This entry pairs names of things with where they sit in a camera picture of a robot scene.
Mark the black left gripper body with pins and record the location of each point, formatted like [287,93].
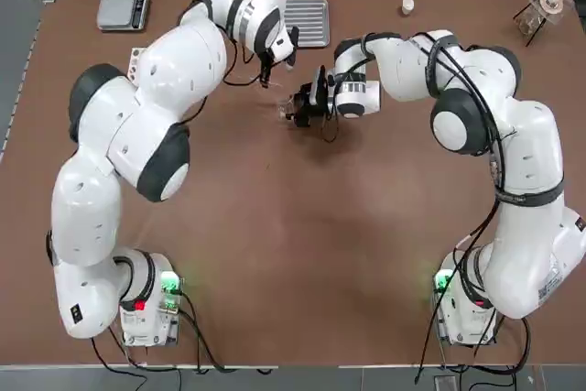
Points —
[268,61]

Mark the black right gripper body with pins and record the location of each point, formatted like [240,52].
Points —
[304,109]

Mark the clear glass beaker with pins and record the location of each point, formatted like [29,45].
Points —
[280,107]

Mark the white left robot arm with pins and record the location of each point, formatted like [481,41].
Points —
[178,66]

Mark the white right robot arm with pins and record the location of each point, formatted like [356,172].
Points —
[526,157]

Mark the white test tube rack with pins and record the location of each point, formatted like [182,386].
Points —
[135,61]

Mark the silver ridged metal tray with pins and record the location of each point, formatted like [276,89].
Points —
[311,20]

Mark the small white bottle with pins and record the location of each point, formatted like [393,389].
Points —
[408,5]

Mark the silver digital scale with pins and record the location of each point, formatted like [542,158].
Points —
[116,8]

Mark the glass funnel on black stand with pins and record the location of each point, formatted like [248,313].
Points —
[547,2]

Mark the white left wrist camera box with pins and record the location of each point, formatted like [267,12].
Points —
[281,47]

